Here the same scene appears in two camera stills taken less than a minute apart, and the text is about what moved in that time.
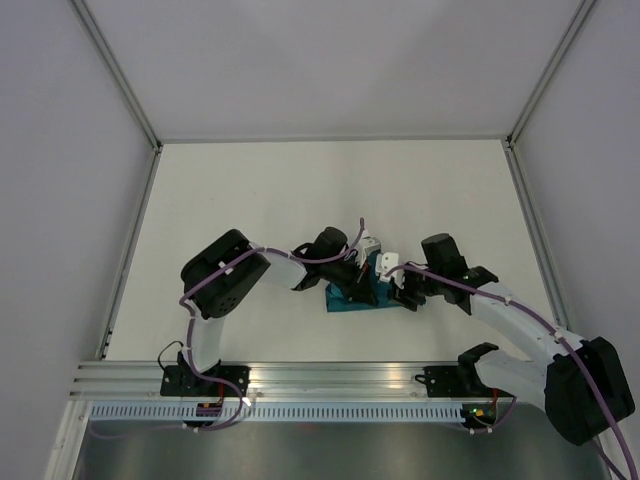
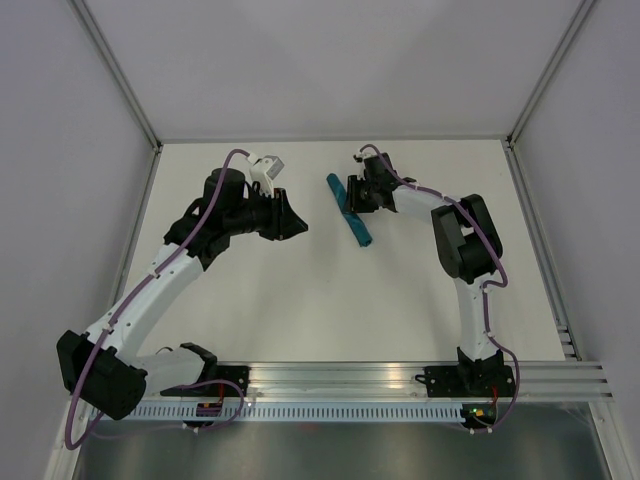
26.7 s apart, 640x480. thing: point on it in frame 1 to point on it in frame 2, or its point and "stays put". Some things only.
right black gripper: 405,296 to 353,202
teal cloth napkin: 337,303 to 352,221
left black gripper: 359,289 to 284,222
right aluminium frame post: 552,65 stays put
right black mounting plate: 445,382 stays put
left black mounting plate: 180,381 stays put
